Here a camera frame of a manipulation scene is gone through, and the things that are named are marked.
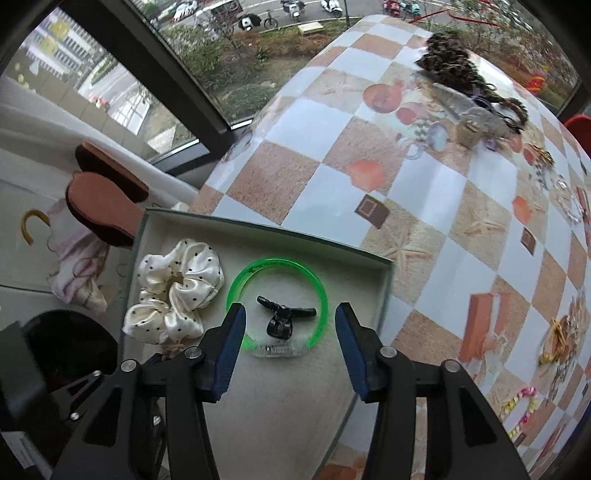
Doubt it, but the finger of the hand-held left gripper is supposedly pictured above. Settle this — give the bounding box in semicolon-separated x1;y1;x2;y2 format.
67;369;103;423

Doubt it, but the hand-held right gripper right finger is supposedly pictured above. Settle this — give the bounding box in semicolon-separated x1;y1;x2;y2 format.
335;302;529;480

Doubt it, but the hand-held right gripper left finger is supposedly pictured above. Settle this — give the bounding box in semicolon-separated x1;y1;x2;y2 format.
51;302;247;480

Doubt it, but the black hair claw clip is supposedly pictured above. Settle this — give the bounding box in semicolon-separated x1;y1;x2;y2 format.
257;295;317;341

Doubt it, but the shallow grey cardboard box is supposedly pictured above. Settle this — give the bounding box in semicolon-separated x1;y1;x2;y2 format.
117;208;395;480

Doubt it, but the yellow hair tie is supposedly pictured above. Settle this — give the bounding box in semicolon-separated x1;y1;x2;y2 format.
539;318;574;365

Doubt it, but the white polka dot scrunchie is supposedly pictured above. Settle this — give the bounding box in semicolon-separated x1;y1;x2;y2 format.
122;237;225;346

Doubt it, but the pale pink cloth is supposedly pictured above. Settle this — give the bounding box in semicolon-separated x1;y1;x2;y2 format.
46;198;112;310

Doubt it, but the pair of brown slippers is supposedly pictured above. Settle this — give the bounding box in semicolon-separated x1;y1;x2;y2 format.
66;172;146;247

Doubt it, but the brown slipper with pink sole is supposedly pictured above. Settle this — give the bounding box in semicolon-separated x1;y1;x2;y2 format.
75;142;149;204

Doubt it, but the small gold square clip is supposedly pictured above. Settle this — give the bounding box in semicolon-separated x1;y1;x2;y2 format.
457;117;483;147

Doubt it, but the gold leaf brooch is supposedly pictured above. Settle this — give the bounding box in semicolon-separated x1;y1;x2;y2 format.
524;143;555;169

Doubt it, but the large clear hair clip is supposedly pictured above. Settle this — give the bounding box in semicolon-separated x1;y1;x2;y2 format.
431;83;509;136

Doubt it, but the leopard print scrunchie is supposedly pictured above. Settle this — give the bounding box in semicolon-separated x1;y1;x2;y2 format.
416;30;485;88

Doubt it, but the red plastic chair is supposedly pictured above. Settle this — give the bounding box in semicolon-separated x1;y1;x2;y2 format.
563;114;591;158

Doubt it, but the black and white scooter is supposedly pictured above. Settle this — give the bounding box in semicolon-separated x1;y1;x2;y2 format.
237;13;279;33

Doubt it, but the beige braided hair tie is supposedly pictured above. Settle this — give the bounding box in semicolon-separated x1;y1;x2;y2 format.
159;339;199;360

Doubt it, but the green translucent bangle bracelet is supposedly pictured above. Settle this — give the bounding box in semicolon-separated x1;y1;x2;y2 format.
225;257;329;360

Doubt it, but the yellow curved hook handle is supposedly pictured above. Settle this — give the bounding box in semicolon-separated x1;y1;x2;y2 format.
21;210;51;245

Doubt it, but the dark window frame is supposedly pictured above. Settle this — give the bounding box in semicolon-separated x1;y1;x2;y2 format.
60;0;259;177

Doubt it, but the clear bead bracelet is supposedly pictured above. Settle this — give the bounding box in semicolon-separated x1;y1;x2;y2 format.
551;175;585;225

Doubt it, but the brown spiral hair tie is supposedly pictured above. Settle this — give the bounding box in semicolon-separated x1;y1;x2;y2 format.
489;95;529;134

